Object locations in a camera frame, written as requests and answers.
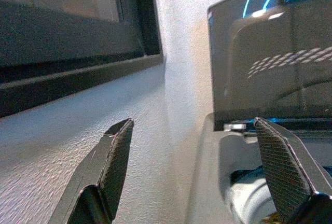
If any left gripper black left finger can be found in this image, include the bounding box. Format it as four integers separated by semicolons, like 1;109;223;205
49;118;135;224

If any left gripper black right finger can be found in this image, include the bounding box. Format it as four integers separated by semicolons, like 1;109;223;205
253;116;332;224

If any silver top-load washing machine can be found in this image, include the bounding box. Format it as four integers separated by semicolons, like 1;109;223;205
186;112;332;224

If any steel washer drum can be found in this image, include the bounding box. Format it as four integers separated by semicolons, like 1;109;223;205
224;174;277;224

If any dark glass washer lid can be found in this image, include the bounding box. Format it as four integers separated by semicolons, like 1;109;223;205
207;0;332;131

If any dark window frame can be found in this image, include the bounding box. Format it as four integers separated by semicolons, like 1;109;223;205
0;0;164;118

